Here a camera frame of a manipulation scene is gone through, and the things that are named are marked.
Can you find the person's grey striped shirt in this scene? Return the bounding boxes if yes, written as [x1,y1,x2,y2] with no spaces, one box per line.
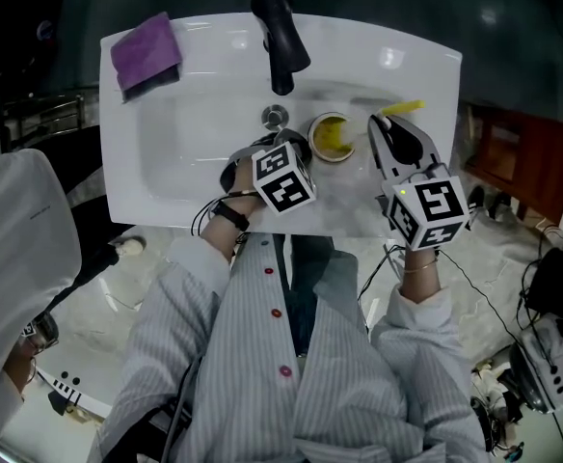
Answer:
[98,231,493,463]

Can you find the black bag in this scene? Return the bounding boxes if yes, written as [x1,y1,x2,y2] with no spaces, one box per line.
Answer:
[523,247,563,318]

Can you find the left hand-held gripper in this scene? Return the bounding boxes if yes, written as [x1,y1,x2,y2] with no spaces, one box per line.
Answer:
[251,130,318,216]

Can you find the metal wire rack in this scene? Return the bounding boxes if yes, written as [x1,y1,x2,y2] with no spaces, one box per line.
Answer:
[0,89,102,140]

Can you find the white glossy panel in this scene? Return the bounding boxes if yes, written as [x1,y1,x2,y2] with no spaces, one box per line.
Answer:
[0,362,117,463]

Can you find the black wristwatch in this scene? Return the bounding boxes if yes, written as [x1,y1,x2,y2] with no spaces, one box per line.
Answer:
[210,199,252,232]

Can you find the person's right forearm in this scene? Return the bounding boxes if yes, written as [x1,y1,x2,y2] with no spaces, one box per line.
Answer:
[396,248,444,303]

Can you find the person's left hand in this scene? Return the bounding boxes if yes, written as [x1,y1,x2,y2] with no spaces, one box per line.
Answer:
[231,154,266,203]

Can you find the black faucet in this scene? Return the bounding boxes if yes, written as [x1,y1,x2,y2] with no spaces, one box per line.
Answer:
[251,0,311,96]

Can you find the purple cleaning cloth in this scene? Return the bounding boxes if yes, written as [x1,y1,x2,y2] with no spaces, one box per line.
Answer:
[110,11,185,104]

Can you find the large black machine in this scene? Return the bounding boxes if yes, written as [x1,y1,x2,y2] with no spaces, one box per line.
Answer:
[0,0,73,94]

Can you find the gold bracelet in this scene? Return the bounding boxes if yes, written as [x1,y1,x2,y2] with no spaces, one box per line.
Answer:
[401,260,440,275]

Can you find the yellow stick tool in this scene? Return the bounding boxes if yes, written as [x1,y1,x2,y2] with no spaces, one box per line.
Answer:
[329,98,427,147]

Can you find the grey padded backpack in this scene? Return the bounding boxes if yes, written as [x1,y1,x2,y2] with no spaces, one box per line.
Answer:
[508,315,563,415]

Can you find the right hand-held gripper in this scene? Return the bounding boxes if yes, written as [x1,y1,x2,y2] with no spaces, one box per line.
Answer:
[367,114,470,251]

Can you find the small bowl with yellow contents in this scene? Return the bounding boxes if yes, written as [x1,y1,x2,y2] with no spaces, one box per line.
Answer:
[308,111,359,164]

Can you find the metal sink drain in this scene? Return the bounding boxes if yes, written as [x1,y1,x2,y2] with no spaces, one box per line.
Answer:
[260,104,291,132]

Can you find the person's left forearm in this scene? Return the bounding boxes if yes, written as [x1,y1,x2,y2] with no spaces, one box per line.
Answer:
[199,195,252,262]

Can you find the brown wooden cabinet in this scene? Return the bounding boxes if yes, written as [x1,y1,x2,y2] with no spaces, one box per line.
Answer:
[464,103,563,221]

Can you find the black cable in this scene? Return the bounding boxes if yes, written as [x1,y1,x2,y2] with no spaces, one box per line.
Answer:
[357,241,523,341]

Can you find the person's blue jeans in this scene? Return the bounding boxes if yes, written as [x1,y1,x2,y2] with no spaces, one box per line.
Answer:
[288,233,335,356]

